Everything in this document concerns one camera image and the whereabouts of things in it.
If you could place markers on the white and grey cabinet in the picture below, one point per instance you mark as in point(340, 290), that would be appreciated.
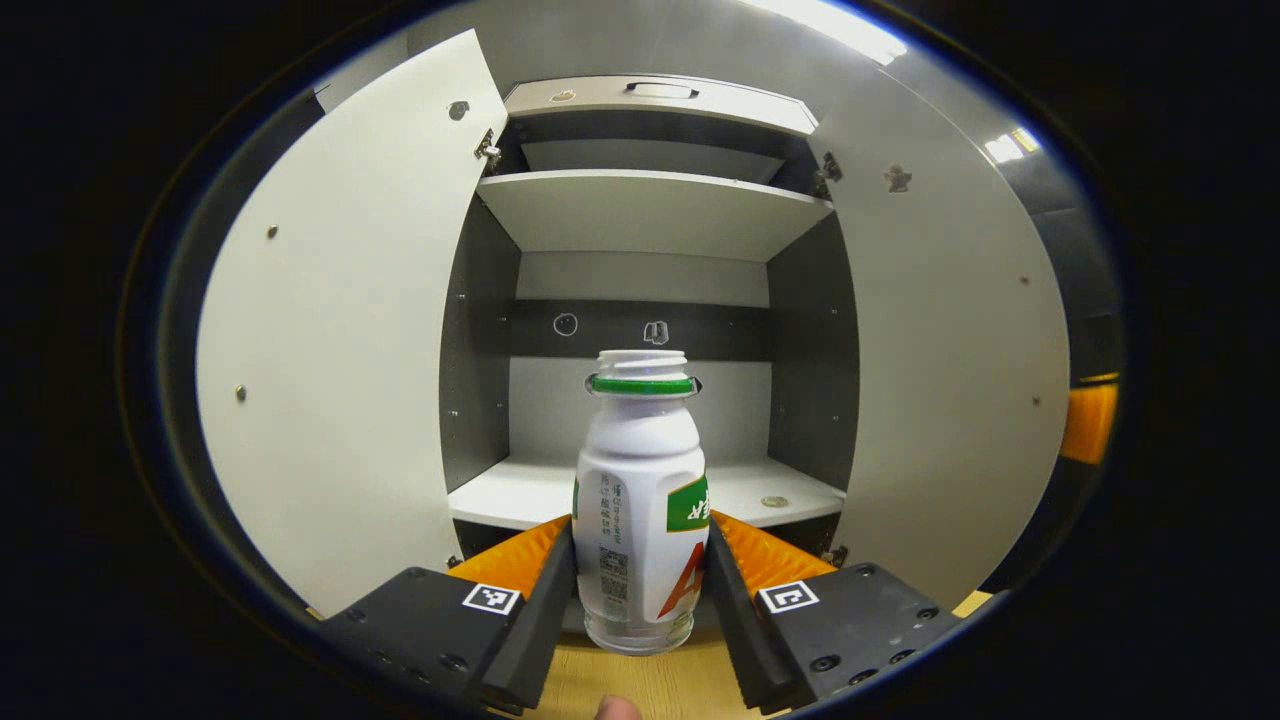
point(640, 215)

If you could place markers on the white cabinet door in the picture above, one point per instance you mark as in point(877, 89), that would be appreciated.
point(950, 350)
point(340, 330)

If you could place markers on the beige cabinet drawer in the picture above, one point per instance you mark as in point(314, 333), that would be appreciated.
point(590, 100)

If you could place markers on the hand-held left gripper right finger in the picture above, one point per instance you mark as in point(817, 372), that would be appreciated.
point(735, 630)

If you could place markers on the white bottle with green band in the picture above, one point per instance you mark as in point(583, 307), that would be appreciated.
point(640, 470)

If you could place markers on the long ceiling light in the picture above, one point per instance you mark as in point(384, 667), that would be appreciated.
point(830, 28)

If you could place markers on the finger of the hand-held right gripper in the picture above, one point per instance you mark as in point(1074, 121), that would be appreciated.
point(1090, 425)

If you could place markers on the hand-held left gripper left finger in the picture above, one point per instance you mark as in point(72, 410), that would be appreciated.
point(535, 630)

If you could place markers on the small ceiling light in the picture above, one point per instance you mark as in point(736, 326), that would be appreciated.
point(1010, 146)

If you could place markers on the black backdrop cloth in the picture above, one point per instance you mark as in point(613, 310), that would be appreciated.
point(1070, 260)
point(255, 150)

